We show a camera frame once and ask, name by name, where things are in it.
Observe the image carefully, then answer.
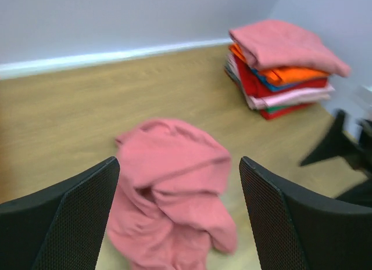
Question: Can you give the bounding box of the folded bottom red shirt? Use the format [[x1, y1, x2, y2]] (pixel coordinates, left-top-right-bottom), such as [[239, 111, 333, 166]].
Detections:
[[259, 103, 312, 120]]

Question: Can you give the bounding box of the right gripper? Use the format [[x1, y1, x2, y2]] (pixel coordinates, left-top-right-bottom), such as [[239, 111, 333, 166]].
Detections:
[[299, 110, 371, 208]]

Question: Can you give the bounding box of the folded light pink shirt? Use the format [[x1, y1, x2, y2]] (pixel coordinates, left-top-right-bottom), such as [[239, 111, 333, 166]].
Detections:
[[226, 53, 335, 110]]

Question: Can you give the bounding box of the pink t-shirt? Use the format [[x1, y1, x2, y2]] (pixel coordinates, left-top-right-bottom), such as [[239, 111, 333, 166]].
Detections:
[[107, 118, 238, 269]]

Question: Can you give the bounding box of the folded red shirt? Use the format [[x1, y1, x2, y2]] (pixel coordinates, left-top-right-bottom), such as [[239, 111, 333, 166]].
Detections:
[[259, 103, 312, 120], [228, 53, 328, 98]]

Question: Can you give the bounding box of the folded pink shirt on stack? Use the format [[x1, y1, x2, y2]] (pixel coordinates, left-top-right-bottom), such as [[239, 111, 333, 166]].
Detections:
[[229, 19, 350, 77]]

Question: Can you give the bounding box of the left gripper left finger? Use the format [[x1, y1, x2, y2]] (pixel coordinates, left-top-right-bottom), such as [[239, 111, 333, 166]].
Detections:
[[1, 157, 120, 270]]

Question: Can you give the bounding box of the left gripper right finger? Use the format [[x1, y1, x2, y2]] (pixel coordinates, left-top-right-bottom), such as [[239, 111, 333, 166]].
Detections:
[[239, 157, 371, 270]]

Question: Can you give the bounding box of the folded green shirt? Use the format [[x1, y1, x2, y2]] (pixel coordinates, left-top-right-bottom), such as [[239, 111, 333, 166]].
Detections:
[[265, 106, 290, 113]]

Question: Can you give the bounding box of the folded blue shirt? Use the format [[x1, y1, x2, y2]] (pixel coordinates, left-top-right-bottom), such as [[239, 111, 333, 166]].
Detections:
[[251, 68, 299, 92]]

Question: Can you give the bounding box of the folded orange shirt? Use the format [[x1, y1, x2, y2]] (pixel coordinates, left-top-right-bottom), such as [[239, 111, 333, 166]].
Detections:
[[229, 43, 329, 87]]

